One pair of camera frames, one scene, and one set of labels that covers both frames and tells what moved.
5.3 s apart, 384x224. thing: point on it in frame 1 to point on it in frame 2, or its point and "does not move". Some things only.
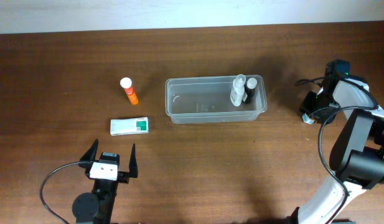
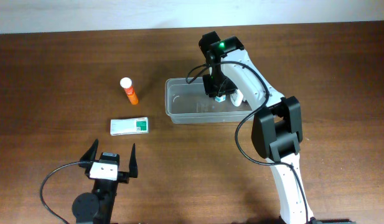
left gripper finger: (89, 155) does not move
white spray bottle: (238, 94) does not move
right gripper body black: (308, 106) to (216, 92)
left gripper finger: (133, 167) does not move
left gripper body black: (124, 177) does not move
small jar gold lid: (307, 120) to (220, 99)
